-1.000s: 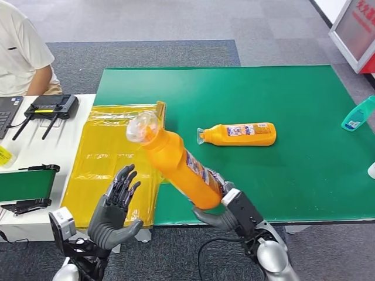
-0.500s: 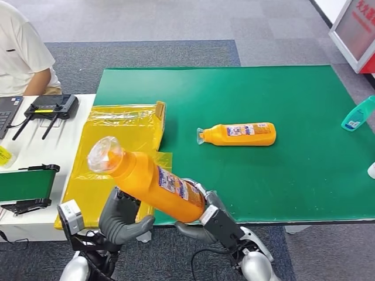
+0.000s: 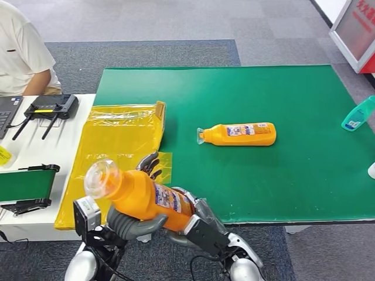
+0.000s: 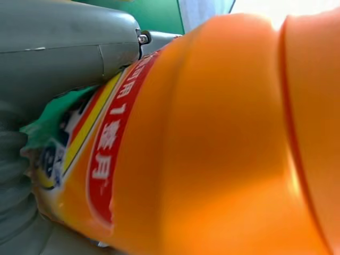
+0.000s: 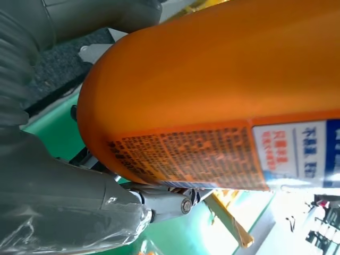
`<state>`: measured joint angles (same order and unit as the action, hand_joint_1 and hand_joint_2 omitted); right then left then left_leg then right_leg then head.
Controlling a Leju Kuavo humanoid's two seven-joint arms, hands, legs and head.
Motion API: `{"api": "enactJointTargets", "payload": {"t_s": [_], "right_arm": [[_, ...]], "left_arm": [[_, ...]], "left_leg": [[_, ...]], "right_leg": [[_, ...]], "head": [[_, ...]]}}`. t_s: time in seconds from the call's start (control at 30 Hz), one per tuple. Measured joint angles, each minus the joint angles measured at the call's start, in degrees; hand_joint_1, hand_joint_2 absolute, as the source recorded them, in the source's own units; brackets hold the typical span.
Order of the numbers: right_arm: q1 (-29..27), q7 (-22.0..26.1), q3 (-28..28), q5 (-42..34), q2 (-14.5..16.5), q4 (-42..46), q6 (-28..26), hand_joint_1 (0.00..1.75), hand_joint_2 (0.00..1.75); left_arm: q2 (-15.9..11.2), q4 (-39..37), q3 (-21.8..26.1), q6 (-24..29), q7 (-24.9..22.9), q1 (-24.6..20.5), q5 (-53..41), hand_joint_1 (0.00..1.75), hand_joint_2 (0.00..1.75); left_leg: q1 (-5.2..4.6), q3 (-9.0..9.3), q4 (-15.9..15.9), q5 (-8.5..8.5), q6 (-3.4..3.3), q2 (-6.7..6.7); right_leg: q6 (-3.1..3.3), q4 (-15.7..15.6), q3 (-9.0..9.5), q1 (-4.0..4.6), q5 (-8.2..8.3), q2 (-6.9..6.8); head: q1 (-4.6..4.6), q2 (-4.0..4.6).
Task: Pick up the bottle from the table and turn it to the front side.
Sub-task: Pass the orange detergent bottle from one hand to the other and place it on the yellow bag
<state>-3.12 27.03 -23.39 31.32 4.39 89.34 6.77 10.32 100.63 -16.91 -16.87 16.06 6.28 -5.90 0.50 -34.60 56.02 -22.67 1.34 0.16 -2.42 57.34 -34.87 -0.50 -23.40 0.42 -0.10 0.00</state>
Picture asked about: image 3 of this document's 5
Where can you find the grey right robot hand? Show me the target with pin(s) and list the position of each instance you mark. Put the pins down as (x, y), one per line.
(205, 211)

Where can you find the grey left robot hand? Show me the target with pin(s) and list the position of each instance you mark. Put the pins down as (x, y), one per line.
(128, 227)

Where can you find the orange bottle with clear cap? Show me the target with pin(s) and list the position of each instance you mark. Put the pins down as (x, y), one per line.
(141, 197)
(240, 134)

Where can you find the teal plastic bottle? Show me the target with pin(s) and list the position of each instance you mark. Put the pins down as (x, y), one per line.
(358, 114)

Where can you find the yellow plastic bag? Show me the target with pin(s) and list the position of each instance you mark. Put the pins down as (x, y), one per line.
(117, 135)

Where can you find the small green belt conveyor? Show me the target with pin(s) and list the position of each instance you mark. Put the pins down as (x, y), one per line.
(26, 186)

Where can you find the green table mat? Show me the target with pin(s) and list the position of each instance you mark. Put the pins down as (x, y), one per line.
(292, 116)

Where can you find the black remote controller with antennas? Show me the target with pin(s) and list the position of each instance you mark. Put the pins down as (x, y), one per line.
(52, 105)

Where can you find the yellow paper note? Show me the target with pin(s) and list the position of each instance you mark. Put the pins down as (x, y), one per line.
(4, 156)

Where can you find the dark laptop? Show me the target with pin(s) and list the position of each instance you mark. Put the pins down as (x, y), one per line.
(7, 112)

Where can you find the white plastic object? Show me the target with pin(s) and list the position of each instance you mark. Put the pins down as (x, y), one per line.
(372, 171)

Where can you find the red and white sign stand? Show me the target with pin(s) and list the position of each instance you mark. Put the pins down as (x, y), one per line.
(356, 31)

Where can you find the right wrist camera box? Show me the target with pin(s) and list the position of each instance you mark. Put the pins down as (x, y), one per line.
(205, 234)

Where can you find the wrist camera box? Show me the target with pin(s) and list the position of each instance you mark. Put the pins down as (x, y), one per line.
(86, 213)
(205, 234)

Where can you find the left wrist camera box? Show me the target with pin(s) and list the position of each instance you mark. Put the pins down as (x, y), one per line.
(86, 213)

